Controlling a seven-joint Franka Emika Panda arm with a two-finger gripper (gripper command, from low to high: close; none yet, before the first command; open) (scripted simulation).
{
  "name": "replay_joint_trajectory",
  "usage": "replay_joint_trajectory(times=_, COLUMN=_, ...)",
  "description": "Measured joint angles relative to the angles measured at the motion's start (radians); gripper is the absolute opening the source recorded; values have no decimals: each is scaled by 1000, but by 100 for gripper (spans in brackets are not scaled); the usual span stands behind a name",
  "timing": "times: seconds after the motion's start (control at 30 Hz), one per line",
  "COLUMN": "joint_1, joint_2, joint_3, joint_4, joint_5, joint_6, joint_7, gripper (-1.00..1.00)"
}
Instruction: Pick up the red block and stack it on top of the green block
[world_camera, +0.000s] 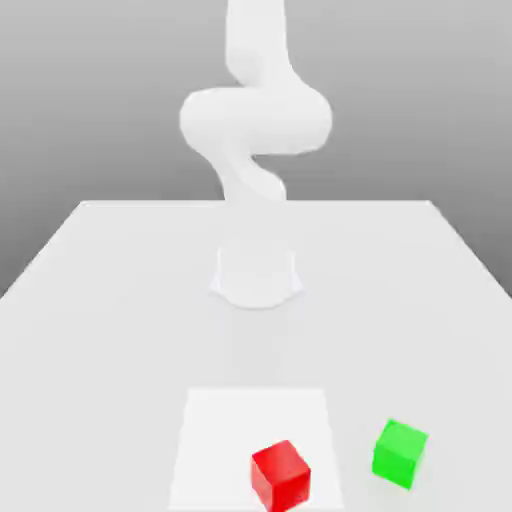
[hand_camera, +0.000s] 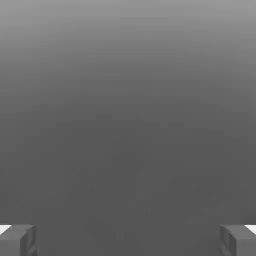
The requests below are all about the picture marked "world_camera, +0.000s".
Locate small red cube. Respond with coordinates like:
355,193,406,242
250,438,312,512

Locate small green cube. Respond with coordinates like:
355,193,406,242
371,418,430,491

